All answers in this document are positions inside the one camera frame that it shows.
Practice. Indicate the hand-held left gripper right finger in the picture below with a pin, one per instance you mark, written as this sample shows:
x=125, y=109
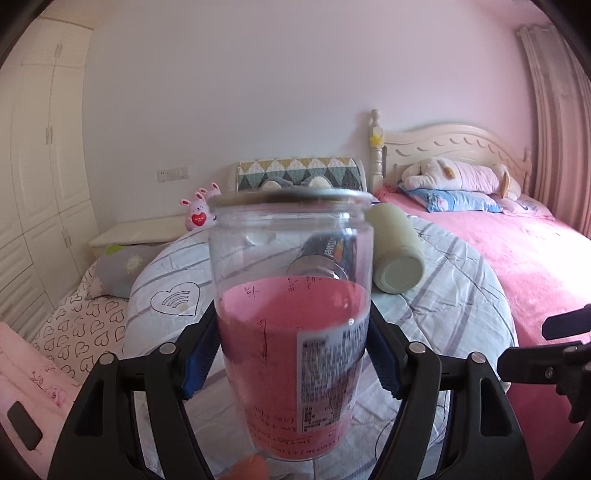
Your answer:
x=382, y=364

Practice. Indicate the grey flower pillow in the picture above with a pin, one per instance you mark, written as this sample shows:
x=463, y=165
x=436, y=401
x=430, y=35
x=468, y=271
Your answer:
x=122, y=270

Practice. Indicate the white wall socket panel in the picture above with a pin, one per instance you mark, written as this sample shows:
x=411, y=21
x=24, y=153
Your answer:
x=172, y=173

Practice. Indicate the pink curtain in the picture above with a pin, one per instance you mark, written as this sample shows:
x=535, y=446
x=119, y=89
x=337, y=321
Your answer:
x=554, y=120

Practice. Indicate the pink bed blanket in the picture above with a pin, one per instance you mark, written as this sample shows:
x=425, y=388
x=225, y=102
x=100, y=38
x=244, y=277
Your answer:
x=521, y=258

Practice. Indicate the pink rabbit plush toy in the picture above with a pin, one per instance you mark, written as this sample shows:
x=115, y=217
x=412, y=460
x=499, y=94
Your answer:
x=199, y=212

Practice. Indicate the pale green cup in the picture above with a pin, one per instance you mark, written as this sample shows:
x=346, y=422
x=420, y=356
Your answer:
x=397, y=249

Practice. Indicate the heart print bed sheet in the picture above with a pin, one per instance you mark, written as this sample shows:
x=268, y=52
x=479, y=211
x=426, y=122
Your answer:
x=78, y=332

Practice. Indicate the dark printed can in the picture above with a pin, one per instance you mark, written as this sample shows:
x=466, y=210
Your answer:
x=323, y=256

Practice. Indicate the person's left hand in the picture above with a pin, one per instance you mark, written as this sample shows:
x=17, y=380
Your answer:
x=244, y=468

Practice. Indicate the white plush toy on bed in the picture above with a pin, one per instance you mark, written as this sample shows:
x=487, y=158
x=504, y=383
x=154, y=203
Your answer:
x=461, y=177

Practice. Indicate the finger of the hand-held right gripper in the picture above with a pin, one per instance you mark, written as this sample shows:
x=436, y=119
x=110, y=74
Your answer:
x=545, y=369
x=570, y=323

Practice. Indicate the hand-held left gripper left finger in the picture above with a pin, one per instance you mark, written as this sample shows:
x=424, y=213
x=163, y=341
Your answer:
x=199, y=364

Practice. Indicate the triangle patterned quilted cover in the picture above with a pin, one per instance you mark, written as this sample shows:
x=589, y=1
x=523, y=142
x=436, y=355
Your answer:
x=300, y=173

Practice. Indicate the clear plastic cup pink label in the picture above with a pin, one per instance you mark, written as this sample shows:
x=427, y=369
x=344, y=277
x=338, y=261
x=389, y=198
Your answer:
x=286, y=332

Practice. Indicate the pink floral quilt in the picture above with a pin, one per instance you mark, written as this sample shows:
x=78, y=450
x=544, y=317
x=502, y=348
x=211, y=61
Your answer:
x=32, y=378

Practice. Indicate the white bedside table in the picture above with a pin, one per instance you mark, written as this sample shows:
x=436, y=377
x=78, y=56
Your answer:
x=134, y=233

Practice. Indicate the white wardrobe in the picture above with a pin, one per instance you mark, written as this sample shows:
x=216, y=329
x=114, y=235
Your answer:
x=41, y=175

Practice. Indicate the yellow flower decoration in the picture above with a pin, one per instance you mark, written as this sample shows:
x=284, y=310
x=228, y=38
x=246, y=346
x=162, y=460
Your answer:
x=376, y=138

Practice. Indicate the cream wooden bed headboard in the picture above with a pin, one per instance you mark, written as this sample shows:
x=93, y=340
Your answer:
x=443, y=143

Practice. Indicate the blue printed pillow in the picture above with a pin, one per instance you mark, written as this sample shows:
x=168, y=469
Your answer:
x=457, y=201

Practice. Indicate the small black flat object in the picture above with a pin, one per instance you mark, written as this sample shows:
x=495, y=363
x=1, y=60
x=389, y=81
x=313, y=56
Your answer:
x=24, y=424

